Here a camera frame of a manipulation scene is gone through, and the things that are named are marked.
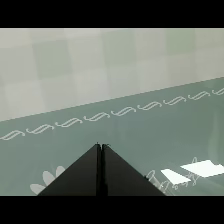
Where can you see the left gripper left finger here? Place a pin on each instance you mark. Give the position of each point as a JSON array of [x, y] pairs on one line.
[[80, 176]]

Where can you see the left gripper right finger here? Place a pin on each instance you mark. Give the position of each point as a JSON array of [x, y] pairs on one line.
[[123, 176]]

